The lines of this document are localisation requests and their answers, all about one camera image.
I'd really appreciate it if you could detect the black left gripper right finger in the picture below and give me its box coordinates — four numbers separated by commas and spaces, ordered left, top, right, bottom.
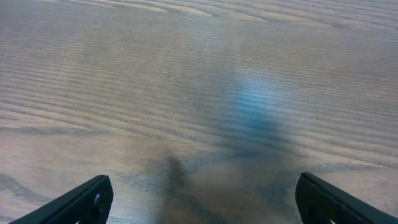
295, 172, 397, 224

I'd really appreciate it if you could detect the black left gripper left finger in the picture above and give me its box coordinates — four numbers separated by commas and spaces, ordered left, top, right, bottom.
10, 175, 114, 224

